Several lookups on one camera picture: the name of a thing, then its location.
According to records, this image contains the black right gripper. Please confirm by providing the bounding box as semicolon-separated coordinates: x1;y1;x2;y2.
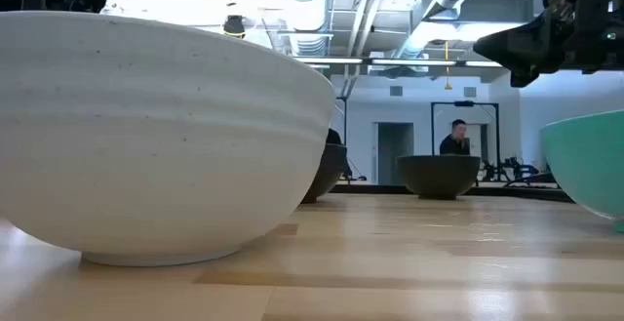
473;0;624;89

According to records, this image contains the light teal bowl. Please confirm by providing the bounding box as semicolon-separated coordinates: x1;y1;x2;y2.
538;109;624;234

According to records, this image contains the blue bowl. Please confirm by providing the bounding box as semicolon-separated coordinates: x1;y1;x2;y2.
396;154;483;201

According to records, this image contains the white ceramic bowl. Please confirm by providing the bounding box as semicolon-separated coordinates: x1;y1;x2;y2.
0;10;337;267

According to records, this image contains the person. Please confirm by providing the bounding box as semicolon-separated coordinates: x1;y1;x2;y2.
325;128;354;181
439;118;472;157

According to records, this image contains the grey door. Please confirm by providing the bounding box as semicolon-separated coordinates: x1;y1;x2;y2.
376;121;415;186

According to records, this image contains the black yellow ceiling device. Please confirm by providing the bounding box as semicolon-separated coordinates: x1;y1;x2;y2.
222;14;247;39

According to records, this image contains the dark grey bowl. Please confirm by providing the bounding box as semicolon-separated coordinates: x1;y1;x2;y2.
300;142;349;205

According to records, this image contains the yellow hanging cord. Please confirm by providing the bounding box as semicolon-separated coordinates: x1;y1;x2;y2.
443;40;453;92

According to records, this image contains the black metal frame rig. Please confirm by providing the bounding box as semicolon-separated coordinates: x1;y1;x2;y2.
430;100;502;183

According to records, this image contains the black aluminium table frame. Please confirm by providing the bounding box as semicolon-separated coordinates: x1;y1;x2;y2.
331;182;575;204

